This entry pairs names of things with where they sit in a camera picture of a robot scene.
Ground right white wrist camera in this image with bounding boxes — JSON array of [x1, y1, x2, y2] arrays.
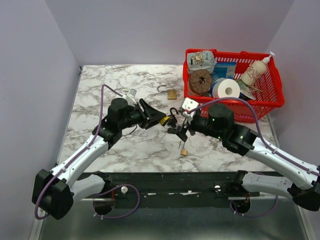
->
[[180, 97, 199, 124]]

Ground cream pump lotion bottle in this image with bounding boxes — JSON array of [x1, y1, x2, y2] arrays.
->
[[240, 51, 275, 87]]

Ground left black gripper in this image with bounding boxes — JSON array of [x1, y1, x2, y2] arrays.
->
[[119, 98, 167, 130]]

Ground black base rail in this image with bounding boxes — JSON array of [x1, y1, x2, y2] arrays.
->
[[77, 171, 261, 209]]

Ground brown tape roll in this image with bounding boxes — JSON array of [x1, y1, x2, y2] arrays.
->
[[187, 69, 213, 96]]

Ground blue plastic package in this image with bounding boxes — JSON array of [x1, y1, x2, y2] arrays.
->
[[211, 61, 237, 81]]

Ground light blue wipes pack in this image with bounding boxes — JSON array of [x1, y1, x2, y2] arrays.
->
[[186, 50, 217, 74]]

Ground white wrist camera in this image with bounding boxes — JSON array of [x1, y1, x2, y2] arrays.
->
[[122, 88, 137, 107], [180, 97, 199, 124]]

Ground black-headed keys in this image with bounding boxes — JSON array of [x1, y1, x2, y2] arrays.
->
[[161, 127, 178, 135]]

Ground yellow padlock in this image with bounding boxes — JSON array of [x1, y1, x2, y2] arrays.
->
[[159, 116, 169, 126]]

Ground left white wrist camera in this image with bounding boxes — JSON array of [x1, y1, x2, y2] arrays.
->
[[122, 88, 137, 107]]

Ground red plastic basket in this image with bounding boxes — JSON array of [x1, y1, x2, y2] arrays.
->
[[182, 49, 285, 124]]

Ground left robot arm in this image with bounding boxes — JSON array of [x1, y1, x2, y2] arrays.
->
[[31, 98, 166, 220]]

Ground large brass padlock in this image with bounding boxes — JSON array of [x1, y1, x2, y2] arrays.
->
[[156, 84, 180, 100]]

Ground black padlock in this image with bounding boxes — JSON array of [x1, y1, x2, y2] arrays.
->
[[167, 107, 179, 128]]

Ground white toilet paper roll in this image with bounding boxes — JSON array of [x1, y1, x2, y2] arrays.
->
[[211, 78, 241, 98]]

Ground small brass padlock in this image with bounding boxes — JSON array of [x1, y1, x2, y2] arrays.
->
[[178, 141, 188, 157]]

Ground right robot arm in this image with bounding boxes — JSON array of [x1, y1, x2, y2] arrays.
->
[[168, 100, 320, 212]]

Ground purple cable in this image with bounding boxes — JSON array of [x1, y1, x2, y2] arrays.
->
[[34, 84, 141, 221], [187, 96, 320, 218]]

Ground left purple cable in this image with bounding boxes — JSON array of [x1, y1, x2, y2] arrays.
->
[[34, 84, 141, 221]]

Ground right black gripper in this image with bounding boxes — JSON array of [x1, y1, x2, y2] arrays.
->
[[169, 111, 225, 142]]

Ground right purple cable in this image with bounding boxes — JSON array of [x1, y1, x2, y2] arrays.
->
[[187, 96, 320, 218]]

